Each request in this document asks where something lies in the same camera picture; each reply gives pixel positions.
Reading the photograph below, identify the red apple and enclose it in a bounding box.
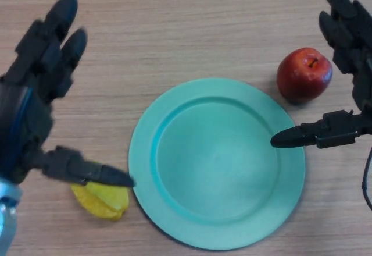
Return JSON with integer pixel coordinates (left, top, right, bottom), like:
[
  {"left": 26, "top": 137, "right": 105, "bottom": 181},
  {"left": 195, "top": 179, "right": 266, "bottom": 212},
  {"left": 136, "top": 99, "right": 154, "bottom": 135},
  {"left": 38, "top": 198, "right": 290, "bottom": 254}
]
[{"left": 276, "top": 47, "right": 333, "bottom": 103}]

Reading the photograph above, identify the yellow starfruit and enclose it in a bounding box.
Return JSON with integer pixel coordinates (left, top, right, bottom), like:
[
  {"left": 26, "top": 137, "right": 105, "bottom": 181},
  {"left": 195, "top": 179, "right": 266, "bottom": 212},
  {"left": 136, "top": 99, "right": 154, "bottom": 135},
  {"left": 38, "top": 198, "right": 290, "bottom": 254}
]
[{"left": 71, "top": 180, "right": 130, "bottom": 221}]

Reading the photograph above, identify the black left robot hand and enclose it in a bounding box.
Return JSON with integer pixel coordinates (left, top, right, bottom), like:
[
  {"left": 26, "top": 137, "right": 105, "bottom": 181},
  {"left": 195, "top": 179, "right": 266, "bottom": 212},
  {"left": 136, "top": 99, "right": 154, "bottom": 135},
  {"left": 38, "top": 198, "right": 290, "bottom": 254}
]
[{"left": 0, "top": 0, "right": 137, "bottom": 189}]

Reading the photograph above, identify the green round plate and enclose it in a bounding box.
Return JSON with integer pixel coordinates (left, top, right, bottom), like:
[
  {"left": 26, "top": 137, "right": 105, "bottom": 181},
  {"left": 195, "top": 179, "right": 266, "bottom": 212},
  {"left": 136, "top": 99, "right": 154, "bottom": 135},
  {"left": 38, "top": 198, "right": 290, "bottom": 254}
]
[{"left": 128, "top": 77, "right": 306, "bottom": 251}]

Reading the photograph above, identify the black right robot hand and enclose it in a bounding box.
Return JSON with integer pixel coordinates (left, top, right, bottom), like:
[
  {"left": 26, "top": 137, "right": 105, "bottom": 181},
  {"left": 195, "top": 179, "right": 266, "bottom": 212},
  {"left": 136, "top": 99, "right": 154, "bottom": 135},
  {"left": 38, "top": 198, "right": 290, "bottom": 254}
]
[{"left": 270, "top": 0, "right": 372, "bottom": 150}]

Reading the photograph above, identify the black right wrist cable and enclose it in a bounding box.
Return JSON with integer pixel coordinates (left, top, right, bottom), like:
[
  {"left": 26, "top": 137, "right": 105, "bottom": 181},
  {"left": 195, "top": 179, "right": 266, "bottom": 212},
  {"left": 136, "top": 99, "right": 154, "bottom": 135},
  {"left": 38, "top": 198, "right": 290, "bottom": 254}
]
[{"left": 361, "top": 147, "right": 372, "bottom": 212}]

